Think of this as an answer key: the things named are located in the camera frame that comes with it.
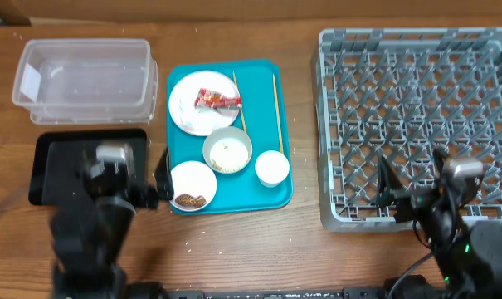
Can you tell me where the brown food scrap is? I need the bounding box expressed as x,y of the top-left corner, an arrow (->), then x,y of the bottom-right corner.
175,194 -> 207,208

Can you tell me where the small pink plate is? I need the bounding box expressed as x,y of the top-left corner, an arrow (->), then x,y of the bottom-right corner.
170,161 -> 217,213

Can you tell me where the large white plate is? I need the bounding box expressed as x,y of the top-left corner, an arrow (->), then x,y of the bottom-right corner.
168,71 -> 240,136

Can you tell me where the grey bowl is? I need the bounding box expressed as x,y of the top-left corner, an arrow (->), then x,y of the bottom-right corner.
202,126 -> 253,174

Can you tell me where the red snack wrapper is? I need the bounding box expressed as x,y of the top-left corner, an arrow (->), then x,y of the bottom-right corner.
194,88 -> 239,110

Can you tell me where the white cup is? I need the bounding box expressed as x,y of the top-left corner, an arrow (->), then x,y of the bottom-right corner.
255,150 -> 290,188

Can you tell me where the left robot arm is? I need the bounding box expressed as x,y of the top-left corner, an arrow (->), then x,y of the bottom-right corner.
50,141 -> 174,299

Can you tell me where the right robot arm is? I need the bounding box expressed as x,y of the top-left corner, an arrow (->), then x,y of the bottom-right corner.
376,151 -> 502,298

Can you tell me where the grey dishwasher rack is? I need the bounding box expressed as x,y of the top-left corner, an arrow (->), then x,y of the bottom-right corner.
312,27 -> 502,232

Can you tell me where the black tray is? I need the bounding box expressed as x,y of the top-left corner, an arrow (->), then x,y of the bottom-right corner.
28,128 -> 148,206

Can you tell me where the clear plastic bin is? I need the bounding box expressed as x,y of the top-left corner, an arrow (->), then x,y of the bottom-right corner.
12,38 -> 158,125

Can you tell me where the teal serving tray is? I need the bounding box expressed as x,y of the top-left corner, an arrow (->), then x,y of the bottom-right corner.
167,60 -> 294,215

